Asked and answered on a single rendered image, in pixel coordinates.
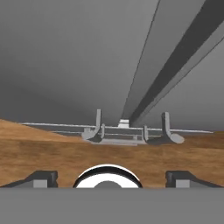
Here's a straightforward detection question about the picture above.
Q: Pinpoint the white and black round thing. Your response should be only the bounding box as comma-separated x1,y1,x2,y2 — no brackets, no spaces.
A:
72,164,144,189

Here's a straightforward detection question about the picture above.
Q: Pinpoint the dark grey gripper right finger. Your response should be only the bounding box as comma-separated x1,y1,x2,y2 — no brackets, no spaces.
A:
164,170,224,189

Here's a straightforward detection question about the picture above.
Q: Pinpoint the wide grey fridge door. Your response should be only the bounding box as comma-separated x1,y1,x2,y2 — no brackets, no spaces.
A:
0,0,161,130

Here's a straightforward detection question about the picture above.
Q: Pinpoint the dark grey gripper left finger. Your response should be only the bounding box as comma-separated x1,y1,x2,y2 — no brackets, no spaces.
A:
0,170,59,189

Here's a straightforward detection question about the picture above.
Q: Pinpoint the narrow grey fridge door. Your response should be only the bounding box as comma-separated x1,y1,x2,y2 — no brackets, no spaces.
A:
121,0,224,134

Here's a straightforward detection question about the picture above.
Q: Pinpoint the grey frame with two prongs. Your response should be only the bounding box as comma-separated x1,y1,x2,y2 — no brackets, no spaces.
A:
21,108,214,146

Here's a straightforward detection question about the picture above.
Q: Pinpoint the long grey fridge door handle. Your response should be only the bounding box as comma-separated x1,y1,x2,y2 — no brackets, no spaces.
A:
128,0,224,127

